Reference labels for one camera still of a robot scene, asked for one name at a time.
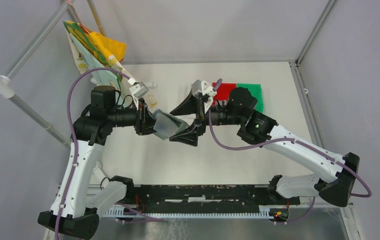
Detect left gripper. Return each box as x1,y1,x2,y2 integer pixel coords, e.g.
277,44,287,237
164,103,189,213
107,97,167,136

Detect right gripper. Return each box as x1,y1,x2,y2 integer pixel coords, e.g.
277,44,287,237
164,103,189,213
169,87,244,146

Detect green leather card holder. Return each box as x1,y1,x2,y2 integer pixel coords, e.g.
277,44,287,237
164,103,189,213
151,109,189,140

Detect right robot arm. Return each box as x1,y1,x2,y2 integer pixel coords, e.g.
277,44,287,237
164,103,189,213
170,87,360,208

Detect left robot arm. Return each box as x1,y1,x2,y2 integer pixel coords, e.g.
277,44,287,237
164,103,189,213
37,85,155,240

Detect clear plastic bin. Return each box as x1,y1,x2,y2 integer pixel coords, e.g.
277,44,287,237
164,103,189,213
182,84,197,107

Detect red plastic bin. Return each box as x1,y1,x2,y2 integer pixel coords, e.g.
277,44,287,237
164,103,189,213
213,83,237,101

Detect green plastic bin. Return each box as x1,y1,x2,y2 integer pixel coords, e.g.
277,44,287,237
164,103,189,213
236,83,264,113

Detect patterned cloth bags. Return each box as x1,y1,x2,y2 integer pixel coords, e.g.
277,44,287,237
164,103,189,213
63,20,132,100

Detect white pipe pole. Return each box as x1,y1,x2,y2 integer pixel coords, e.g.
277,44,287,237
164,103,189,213
0,75,71,148

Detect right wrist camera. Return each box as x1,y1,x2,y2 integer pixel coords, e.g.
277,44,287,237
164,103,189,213
191,80,217,114

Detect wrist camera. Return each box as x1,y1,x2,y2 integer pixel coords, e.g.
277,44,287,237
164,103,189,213
127,77,149,109
191,80,217,114

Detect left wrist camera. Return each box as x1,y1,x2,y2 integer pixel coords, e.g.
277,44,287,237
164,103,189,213
127,77,149,109

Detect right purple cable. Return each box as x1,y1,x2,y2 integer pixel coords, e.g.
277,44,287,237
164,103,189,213
208,78,373,224

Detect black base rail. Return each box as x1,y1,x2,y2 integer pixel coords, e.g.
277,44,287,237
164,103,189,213
121,184,301,214

